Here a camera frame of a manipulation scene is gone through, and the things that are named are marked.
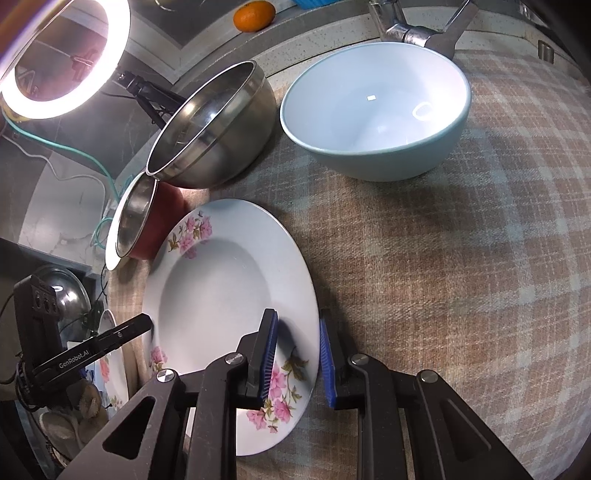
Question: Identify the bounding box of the ring light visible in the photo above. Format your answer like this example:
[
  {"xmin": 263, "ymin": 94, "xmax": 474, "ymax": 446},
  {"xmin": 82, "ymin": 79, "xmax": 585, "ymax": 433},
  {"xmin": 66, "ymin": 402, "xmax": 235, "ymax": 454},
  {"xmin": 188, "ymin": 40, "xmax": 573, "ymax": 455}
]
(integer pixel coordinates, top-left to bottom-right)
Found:
[{"xmin": 1, "ymin": 1, "xmax": 131, "ymax": 120}]

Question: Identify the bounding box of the pink floral white plate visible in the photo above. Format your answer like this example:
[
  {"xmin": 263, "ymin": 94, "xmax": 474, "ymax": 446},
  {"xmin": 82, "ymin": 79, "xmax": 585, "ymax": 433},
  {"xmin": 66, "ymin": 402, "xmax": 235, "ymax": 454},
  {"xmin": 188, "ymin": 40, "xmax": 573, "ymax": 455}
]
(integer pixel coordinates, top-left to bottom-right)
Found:
[{"xmin": 142, "ymin": 199, "xmax": 320, "ymax": 456}]

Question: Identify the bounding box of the light blue ceramic bowl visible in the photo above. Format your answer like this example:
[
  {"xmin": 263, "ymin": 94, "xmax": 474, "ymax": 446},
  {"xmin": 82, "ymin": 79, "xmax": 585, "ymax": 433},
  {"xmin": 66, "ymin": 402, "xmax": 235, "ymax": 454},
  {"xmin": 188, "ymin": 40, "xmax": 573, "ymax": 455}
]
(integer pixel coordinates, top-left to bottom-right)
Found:
[{"xmin": 280, "ymin": 42, "xmax": 472, "ymax": 182}]

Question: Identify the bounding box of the black tripod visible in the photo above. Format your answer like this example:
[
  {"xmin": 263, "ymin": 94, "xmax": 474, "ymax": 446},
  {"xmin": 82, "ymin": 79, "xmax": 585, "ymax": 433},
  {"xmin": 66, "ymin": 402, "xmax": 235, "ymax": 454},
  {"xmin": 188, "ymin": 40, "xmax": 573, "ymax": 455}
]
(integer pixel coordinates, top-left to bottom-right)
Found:
[{"xmin": 111, "ymin": 70, "xmax": 186, "ymax": 129}]

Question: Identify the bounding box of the chrome faucet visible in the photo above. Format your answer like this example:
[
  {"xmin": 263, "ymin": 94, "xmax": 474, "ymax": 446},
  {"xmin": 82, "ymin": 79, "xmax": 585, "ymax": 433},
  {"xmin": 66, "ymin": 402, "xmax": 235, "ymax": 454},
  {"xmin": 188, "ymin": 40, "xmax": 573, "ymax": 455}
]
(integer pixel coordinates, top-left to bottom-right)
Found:
[{"xmin": 368, "ymin": 0, "xmax": 479, "ymax": 60}]

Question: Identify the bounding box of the white plate olive pattern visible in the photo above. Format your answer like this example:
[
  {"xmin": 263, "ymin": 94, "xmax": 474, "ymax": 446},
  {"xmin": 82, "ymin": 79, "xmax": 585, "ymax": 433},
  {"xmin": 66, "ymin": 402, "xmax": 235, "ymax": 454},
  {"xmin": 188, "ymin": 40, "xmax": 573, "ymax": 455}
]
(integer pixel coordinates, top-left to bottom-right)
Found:
[{"xmin": 104, "ymin": 173, "xmax": 143, "ymax": 271}]

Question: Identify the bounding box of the rose pattern deep plate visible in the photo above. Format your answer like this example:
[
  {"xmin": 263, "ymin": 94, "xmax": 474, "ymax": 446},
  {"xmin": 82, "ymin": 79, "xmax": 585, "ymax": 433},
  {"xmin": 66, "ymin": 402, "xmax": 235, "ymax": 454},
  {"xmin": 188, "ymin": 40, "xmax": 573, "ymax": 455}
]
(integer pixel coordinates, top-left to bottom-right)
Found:
[{"xmin": 85, "ymin": 308, "xmax": 130, "ymax": 411}]

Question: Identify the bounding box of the small chrome sink cap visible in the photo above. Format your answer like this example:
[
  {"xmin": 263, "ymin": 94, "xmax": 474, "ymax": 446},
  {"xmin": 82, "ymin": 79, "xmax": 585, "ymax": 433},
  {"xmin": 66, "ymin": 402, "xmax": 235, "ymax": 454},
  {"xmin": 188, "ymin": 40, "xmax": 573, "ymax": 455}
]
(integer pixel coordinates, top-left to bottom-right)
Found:
[{"xmin": 538, "ymin": 40, "xmax": 555, "ymax": 64}]

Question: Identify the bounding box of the large stainless steel bowl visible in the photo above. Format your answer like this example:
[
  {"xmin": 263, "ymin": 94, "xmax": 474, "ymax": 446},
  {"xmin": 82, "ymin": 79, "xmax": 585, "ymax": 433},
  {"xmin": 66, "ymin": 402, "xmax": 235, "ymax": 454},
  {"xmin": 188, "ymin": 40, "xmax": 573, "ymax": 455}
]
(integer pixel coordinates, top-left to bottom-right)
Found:
[{"xmin": 145, "ymin": 60, "xmax": 277, "ymax": 189}]

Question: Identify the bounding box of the orange tangerine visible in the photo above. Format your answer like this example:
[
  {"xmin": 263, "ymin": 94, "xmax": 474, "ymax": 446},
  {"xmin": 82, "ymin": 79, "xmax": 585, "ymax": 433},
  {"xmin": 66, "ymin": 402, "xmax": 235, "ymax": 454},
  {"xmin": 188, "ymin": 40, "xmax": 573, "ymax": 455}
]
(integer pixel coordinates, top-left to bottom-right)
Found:
[{"xmin": 232, "ymin": 1, "xmax": 276, "ymax": 33}]

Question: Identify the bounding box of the steel pot lid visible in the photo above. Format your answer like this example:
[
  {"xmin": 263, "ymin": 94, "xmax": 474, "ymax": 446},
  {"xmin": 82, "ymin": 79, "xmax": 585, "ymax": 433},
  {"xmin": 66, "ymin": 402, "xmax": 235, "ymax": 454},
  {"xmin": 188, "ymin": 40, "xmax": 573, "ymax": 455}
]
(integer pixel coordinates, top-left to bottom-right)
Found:
[{"xmin": 34, "ymin": 265, "xmax": 91, "ymax": 345}]

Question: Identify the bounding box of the teal cable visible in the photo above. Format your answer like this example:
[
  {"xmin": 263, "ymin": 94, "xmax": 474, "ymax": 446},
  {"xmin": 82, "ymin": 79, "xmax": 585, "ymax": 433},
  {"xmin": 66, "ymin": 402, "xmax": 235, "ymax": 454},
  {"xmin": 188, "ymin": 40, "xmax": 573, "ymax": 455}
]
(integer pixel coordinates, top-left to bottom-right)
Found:
[{"xmin": 0, "ymin": 108, "xmax": 136, "ymax": 250}]

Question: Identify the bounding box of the red steel-lined bowl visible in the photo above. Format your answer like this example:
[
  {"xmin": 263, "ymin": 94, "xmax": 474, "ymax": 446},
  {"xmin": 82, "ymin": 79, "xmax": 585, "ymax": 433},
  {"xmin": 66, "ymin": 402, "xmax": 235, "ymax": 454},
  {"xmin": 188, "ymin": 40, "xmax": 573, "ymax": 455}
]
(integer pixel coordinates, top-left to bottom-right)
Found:
[{"xmin": 114, "ymin": 173, "xmax": 187, "ymax": 260}]

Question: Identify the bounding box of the plaid tablecloth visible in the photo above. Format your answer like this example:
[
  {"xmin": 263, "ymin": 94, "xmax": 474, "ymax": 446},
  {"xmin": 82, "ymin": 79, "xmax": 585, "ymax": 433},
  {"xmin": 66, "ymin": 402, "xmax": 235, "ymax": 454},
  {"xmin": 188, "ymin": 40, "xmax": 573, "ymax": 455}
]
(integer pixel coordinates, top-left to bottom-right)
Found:
[{"xmin": 106, "ymin": 48, "xmax": 591, "ymax": 480}]

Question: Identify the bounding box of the blue fluted cup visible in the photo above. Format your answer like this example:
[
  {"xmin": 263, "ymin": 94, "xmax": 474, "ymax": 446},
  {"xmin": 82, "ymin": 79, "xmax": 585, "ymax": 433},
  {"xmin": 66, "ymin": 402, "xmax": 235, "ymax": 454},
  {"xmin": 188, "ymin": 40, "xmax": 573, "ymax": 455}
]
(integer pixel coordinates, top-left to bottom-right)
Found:
[{"xmin": 294, "ymin": 0, "xmax": 339, "ymax": 10}]

